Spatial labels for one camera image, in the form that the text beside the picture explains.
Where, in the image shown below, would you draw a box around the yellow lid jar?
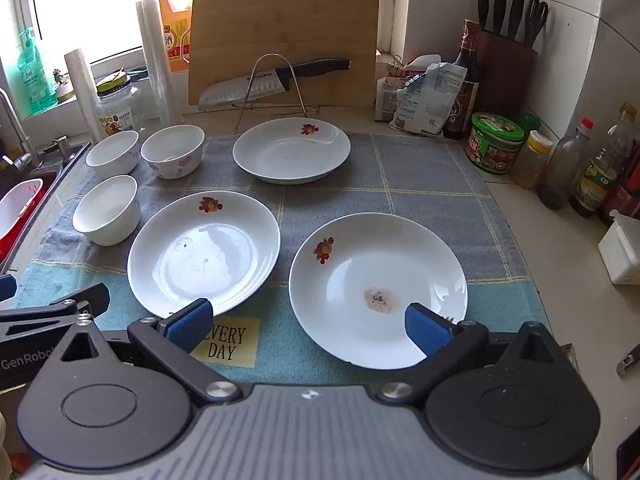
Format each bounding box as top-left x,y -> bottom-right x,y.
510,130 -> 554,190

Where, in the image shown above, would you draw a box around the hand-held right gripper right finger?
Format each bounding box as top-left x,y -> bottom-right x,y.
376,302 -> 557,403

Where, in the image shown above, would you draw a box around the black kitchen scissors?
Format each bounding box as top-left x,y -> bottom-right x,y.
524,0 -> 550,47

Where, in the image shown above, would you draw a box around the green lid sauce jar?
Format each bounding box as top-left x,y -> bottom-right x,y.
466,112 -> 526,175

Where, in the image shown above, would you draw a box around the black handle kitchen knife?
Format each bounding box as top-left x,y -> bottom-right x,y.
197,57 -> 352,112

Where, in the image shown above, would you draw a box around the red white food bag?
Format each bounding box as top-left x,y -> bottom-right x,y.
375,55 -> 436,122

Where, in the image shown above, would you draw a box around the red plastic basin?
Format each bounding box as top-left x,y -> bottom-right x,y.
0,170 -> 59,261

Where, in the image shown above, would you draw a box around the white blue printed bag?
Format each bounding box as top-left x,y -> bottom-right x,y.
390,62 -> 468,136

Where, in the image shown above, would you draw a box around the yellow label oil bottle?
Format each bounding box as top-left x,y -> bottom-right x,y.
570,102 -> 638,218

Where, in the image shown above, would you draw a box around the white frame window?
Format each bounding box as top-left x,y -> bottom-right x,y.
15,0 -> 363,68

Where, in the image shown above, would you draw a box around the chrome faucet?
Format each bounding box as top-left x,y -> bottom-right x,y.
0,87 -> 41,173

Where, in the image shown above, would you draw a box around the white plastic box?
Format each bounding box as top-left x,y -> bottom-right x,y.
597,209 -> 640,286

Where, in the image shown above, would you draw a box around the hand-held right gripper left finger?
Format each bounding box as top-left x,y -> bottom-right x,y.
59,298 -> 241,407

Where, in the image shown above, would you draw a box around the red cap clear bottle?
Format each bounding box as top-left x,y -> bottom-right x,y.
537,117 -> 595,211

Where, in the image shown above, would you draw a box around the glass jar green lid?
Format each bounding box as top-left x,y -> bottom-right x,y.
95,74 -> 147,137

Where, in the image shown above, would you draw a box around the metal wire rack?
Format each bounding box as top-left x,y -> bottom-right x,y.
234,53 -> 321,133

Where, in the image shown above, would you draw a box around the green dish soap bottle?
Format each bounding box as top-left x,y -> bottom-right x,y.
16,26 -> 58,113

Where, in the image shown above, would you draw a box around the white floral bowl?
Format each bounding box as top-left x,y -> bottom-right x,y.
85,130 -> 140,181
140,124 -> 206,180
72,175 -> 141,247

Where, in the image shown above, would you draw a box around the grey blue checked towel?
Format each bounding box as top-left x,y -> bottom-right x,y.
12,130 -> 551,386

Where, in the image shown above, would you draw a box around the brown knife block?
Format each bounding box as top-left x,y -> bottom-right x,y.
479,29 -> 539,121

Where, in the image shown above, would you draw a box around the tall plastic wrap roll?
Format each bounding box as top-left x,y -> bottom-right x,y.
135,0 -> 185,126

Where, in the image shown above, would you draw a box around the red and white basin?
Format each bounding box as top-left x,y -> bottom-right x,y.
0,178 -> 45,241

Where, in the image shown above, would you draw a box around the stainless steel sink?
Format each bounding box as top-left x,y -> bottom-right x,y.
0,142 -> 93,281

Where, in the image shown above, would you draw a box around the dark soy sauce bottle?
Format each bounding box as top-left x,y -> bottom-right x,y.
444,19 -> 482,140

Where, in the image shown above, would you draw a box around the bamboo cutting board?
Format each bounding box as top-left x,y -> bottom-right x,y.
187,0 -> 381,108

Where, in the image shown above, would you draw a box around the orange cooking wine jug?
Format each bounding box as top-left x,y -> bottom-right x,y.
150,0 -> 193,73

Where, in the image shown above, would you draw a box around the white fruit print plate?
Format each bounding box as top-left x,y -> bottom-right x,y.
127,191 -> 281,320
288,212 -> 469,371
232,118 -> 352,185

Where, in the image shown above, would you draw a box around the small potted plant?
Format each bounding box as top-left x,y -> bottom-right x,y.
51,67 -> 77,104

